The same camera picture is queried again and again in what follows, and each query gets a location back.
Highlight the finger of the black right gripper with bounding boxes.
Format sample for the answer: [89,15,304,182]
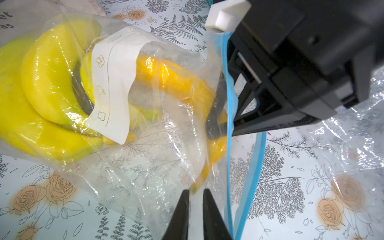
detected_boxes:
[205,72,227,140]

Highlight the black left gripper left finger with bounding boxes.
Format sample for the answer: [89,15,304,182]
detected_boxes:
[162,190,190,240]

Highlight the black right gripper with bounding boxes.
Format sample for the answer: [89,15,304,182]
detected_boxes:
[228,1,384,136]

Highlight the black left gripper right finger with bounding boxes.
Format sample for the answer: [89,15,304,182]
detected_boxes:
[203,189,233,240]

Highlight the orange bananas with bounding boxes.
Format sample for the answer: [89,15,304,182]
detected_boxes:
[135,55,227,194]

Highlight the clear zip-top bag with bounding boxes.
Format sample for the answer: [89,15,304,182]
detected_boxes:
[300,68,384,240]
[0,13,268,240]

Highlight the yellow banana bunch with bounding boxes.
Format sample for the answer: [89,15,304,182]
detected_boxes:
[1,18,103,164]

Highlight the beige canvas tote bag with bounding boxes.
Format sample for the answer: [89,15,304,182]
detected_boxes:
[1,0,107,45]

